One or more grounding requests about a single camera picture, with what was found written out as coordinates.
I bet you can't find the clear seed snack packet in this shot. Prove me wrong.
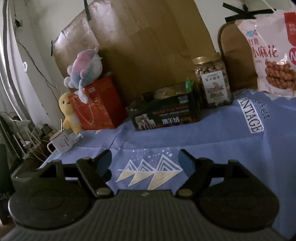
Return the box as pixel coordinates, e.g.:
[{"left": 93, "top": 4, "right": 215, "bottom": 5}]
[{"left": 154, "top": 84, "right": 187, "bottom": 100}]

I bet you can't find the white wire rack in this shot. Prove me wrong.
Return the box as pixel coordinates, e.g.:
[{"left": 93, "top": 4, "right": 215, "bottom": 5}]
[{"left": 1, "top": 111, "right": 41, "bottom": 160}]

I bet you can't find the brown paper backdrop sheet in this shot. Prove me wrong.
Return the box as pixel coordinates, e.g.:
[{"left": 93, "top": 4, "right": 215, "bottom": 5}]
[{"left": 53, "top": 1, "right": 215, "bottom": 103}]

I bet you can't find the clear nut jar gold lid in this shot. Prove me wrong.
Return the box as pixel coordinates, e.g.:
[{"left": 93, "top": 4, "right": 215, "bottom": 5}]
[{"left": 193, "top": 52, "right": 232, "bottom": 108}]

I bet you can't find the black cardboard storage box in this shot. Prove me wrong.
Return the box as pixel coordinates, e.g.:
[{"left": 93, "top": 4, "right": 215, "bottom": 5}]
[{"left": 126, "top": 83, "right": 201, "bottom": 131}]

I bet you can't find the white enamel mug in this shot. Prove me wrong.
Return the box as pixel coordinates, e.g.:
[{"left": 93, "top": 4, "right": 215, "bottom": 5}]
[{"left": 47, "top": 130, "right": 73, "bottom": 154}]

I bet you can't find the red gift bag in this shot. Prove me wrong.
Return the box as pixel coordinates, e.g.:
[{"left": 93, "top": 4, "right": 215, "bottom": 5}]
[{"left": 69, "top": 76, "right": 128, "bottom": 131}]

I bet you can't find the yellow duck plush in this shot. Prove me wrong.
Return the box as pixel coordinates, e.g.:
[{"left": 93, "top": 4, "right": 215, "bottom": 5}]
[{"left": 59, "top": 92, "right": 82, "bottom": 135}]

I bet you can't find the pink twisted-snack bag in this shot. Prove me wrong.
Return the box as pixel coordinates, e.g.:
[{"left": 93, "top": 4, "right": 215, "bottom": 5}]
[{"left": 235, "top": 9, "right": 296, "bottom": 98}]

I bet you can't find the pastel plush toy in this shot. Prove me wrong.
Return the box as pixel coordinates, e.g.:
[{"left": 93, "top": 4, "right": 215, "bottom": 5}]
[{"left": 64, "top": 47, "right": 103, "bottom": 104}]

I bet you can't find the green snack packet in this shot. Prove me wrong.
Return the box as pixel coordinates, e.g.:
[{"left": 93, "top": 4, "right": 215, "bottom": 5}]
[{"left": 185, "top": 77, "right": 194, "bottom": 92}]

